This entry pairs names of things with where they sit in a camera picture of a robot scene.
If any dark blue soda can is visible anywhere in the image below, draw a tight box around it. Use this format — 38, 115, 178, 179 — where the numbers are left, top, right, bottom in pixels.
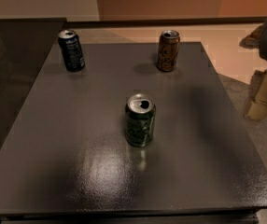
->
58, 30, 85, 72

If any brown soda can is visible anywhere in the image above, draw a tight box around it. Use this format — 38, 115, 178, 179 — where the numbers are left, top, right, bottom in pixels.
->
157, 30, 180, 72

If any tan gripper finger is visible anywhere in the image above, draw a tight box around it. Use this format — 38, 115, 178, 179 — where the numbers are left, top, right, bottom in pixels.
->
244, 69, 267, 120
239, 26, 262, 48

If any green soda can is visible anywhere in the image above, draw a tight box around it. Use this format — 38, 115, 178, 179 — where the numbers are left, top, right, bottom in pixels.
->
125, 93, 156, 147

